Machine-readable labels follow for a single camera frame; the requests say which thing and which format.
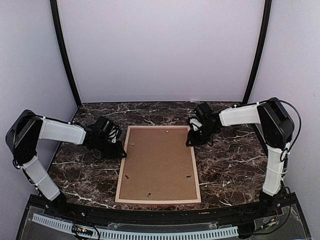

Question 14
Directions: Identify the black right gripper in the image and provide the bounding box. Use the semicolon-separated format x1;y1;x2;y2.
187;123;218;146

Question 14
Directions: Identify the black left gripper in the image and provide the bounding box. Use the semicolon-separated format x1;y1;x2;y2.
92;135;127;159

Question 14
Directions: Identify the brown cardboard backing board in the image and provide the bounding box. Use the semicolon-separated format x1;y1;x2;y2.
118;127;198;201

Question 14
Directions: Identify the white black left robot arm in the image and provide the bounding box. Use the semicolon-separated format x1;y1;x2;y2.
5;109;127;218

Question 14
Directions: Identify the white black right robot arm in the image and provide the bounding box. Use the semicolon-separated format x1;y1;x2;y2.
185;97;295;196

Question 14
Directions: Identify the small circuit board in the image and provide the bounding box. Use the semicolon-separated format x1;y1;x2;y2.
71;225;94;236

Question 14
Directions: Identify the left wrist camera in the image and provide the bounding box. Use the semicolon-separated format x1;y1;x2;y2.
108;124;122;144

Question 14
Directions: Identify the grey slotted cable duct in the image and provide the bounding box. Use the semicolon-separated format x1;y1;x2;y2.
31;213;239;240

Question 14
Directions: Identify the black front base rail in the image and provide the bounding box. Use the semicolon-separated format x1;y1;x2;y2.
16;191;312;240

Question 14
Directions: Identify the black right corner post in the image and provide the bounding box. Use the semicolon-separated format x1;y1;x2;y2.
241;0;273;105

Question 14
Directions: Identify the black corner post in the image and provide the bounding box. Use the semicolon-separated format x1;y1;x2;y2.
241;0;273;105
49;0;82;108

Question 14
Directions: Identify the black left corner post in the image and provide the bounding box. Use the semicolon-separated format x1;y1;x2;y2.
49;0;82;108

